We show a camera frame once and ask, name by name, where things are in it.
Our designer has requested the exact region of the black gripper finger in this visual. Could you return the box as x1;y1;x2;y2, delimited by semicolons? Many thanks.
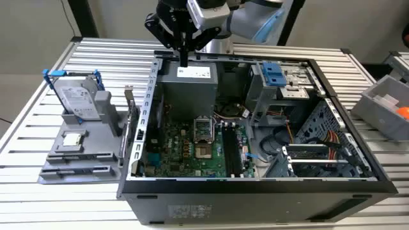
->
184;26;221;68
143;13;185;68

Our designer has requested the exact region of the dark blue RAM stick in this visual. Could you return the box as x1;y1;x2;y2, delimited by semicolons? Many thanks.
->
47;169;108;175

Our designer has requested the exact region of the black RAM slot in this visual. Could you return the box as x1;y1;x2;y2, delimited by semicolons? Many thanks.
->
221;122;232;177
225;122;236;177
229;122;240;177

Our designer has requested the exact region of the grey power supply unit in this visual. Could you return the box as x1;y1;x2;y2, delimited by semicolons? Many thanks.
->
157;60;220;122

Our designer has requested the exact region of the blue plastic drive latch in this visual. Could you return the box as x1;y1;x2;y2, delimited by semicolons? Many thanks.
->
261;61;288;87

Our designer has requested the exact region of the brown round cooler fan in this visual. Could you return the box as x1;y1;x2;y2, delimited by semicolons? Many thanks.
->
213;100;249;120

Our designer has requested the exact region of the grey metal drive bay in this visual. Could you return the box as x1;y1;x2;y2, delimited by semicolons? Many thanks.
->
248;61;323;127

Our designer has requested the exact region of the hard disk in blue carrier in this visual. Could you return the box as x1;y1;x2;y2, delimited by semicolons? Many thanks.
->
43;69;104;122

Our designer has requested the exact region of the metal socket cover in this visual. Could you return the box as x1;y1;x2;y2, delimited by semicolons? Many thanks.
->
193;115;215;142

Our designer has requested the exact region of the CPU socket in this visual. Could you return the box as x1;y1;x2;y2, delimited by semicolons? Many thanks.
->
193;143;215;161

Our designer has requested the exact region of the grey plastic parts rack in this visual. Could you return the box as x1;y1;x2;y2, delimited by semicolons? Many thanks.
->
37;69;141;185

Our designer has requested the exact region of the silver CPU chip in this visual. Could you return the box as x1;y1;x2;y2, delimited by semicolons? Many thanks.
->
63;133;83;147

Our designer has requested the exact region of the green motherboard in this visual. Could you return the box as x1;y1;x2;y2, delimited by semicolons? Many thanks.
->
140;119;257;179

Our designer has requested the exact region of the grey metal disk cage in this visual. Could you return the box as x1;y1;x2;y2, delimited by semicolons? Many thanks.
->
265;143;368;179

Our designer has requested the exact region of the white block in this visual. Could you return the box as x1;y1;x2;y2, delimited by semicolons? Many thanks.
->
372;93;400;108

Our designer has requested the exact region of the grey plastic bin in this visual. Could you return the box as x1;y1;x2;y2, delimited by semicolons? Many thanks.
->
351;74;409;142

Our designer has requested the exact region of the orange ball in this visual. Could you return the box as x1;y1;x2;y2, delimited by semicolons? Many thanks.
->
395;106;409;120

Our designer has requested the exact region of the black open PC case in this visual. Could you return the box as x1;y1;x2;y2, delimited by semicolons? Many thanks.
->
115;49;399;226

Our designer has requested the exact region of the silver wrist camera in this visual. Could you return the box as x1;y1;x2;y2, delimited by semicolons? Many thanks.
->
187;0;232;31

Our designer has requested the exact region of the graphics card with metal bracket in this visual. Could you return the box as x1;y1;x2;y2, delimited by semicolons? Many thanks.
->
119;84;141;166

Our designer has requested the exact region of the black looped cable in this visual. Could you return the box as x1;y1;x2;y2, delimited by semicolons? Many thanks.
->
259;130;287;165

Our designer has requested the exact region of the red yellow wire bundle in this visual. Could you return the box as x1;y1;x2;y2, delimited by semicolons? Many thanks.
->
323;130;343;161

